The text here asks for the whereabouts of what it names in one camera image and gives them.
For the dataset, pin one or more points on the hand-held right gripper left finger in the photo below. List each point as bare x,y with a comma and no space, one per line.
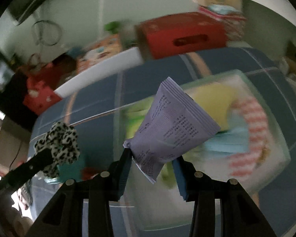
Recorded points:
124,175

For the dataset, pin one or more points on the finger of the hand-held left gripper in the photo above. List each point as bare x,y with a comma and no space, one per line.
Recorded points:
27,167

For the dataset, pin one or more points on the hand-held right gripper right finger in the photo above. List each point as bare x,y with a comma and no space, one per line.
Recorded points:
181,185

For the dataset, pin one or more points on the leopard print scrunchie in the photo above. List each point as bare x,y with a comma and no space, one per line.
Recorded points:
60,143

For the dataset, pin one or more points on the light green cloth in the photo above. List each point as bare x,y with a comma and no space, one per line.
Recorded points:
135,118

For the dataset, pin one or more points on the purple packet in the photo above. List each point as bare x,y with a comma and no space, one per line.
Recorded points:
172,126

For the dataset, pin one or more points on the blue face mask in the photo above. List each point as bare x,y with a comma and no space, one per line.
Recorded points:
227,140

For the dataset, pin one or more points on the yellow green sponge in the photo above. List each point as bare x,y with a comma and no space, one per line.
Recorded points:
212,98

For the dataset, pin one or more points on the pink white striped cloth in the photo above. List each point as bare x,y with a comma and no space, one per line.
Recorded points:
256,118

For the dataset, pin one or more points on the white shallow box green rim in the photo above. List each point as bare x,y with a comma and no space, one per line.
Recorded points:
273,138

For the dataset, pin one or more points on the red pink plush toy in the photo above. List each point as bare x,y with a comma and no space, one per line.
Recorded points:
88,172

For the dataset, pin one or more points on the teal box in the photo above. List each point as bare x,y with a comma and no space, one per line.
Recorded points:
70,169

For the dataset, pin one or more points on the red felt handbag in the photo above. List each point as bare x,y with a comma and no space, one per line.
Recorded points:
39,91

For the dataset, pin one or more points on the black cabinet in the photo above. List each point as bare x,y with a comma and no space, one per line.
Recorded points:
12,91

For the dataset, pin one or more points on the white chair back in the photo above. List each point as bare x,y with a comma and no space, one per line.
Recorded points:
98,72

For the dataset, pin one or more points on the orange toy box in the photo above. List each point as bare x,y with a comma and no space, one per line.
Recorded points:
101,51

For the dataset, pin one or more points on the green dumbbell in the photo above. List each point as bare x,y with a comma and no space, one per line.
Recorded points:
113,27

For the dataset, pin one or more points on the red cardboard box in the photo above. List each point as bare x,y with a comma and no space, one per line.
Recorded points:
182,34

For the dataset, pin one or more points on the patterned gift bag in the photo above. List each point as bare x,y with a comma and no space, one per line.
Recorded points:
224,19

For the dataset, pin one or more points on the white shelf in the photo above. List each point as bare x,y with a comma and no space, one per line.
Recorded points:
273,9

